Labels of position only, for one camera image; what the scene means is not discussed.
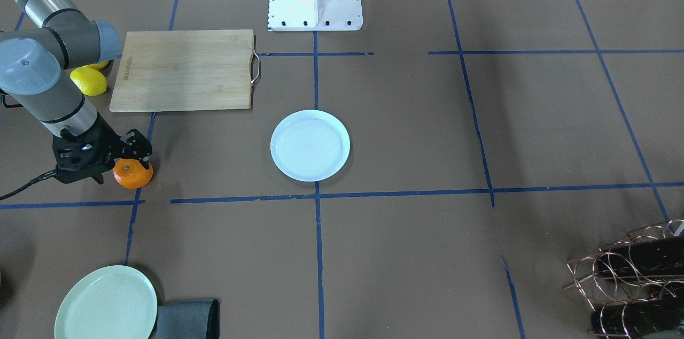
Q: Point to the dark green wine bottle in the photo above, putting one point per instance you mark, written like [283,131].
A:
[650,258]

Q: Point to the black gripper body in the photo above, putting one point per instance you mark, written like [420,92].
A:
[134,146]

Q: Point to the yellow lemon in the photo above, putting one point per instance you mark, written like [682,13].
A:
[99,66]
[90,81]

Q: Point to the bamboo cutting board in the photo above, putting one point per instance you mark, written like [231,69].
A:
[186,70]

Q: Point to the upper yellow lemon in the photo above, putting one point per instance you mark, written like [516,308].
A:
[90,81]

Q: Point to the copper wire wine rack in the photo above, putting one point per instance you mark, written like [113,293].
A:
[633,286]

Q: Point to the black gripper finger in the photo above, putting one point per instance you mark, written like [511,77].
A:
[138,146]

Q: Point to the orange mandarin fruit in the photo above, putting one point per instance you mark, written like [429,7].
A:
[132,174]

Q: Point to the light blue plate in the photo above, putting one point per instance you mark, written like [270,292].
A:
[310,145]

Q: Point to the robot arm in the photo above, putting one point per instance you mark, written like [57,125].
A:
[35,67]

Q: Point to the lower yellow lemon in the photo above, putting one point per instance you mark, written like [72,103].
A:
[99,66]

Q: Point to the light green plate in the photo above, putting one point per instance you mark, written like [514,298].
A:
[112,302]

